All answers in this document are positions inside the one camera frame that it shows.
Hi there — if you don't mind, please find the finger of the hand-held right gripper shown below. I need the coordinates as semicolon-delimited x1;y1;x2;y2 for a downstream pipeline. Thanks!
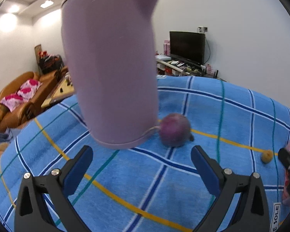
278;147;290;176

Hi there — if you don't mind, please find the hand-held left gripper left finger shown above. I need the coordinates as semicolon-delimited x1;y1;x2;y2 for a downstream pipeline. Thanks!
14;145;93;232

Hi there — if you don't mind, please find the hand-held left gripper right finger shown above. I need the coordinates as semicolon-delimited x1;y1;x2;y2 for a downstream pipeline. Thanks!
191;145;273;232

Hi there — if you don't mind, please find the blue plaid blanket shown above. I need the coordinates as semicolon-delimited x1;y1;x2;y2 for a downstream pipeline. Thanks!
0;75;290;232

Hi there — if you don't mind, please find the purple onion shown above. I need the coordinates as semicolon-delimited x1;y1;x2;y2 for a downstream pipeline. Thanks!
159;113;195;147

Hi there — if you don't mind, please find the wooden coffee table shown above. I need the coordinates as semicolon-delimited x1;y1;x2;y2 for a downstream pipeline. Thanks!
41;72;76;110

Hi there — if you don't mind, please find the crumpled blue cloth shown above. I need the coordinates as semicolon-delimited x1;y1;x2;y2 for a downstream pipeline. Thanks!
0;131;13;146

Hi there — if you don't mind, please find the brown leather sofa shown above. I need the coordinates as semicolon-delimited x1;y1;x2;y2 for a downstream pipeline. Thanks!
0;71;63;134

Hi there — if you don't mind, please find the pink patterned cushion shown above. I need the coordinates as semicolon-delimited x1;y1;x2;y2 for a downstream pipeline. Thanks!
0;78;43;113

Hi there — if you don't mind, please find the pink packet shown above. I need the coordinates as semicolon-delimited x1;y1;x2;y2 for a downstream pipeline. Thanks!
206;63;219;78

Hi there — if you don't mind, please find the pink electric kettle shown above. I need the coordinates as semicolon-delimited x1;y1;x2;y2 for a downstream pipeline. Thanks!
61;0;163;150

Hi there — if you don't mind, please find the black and red bag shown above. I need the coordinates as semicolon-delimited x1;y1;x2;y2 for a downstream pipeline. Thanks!
37;53;65;75

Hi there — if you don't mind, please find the white television stand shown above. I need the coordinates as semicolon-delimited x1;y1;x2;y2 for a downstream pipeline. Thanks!
156;55;208;78

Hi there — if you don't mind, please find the leaning wooden board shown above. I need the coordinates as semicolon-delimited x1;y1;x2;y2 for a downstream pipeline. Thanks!
34;44;43;76

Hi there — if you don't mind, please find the black television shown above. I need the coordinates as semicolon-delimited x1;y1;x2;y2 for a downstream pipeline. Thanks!
169;31;206;66

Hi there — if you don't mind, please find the black television cable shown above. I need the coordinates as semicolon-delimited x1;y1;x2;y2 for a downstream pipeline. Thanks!
205;38;212;65

